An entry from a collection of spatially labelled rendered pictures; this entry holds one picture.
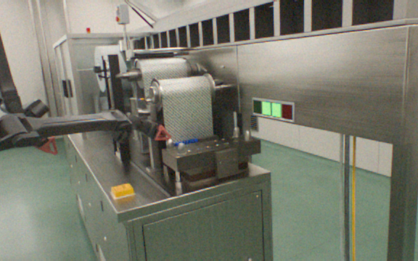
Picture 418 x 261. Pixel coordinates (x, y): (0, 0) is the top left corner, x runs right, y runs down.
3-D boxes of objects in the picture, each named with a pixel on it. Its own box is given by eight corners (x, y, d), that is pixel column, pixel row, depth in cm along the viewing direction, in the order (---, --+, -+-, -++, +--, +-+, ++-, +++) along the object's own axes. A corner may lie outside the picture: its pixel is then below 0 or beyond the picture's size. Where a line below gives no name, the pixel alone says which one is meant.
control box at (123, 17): (115, 25, 189) (112, 6, 187) (125, 25, 193) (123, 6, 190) (118, 23, 183) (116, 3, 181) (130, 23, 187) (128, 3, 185)
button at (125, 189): (112, 192, 131) (110, 186, 131) (129, 188, 134) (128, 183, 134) (115, 199, 125) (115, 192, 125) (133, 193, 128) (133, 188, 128)
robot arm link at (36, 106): (-2, 104, 129) (7, 106, 124) (23, 87, 136) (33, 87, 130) (20, 127, 136) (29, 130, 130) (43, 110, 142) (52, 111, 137)
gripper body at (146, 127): (153, 138, 137) (137, 132, 133) (145, 135, 146) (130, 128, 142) (160, 125, 138) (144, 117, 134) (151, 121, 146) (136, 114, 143)
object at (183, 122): (166, 147, 147) (162, 106, 143) (212, 138, 157) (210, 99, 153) (167, 147, 146) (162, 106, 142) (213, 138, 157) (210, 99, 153)
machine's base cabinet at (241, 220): (73, 201, 352) (60, 122, 333) (133, 187, 381) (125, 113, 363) (149, 423, 133) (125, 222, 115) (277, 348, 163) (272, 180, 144)
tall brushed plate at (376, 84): (115, 88, 353) (111, 59, 347) (140, 85, 366) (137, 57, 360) (395, 148, 85) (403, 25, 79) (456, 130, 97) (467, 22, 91)
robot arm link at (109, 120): (17, 136, 95) (1, 112, 99) (12, 151, 97) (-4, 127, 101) (133, 122, 129) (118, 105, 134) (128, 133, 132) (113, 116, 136)
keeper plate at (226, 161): (215, 177, 137) (213, 151, 135) (236, 172, 142) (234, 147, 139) (218, 179, 135) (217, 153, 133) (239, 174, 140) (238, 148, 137)
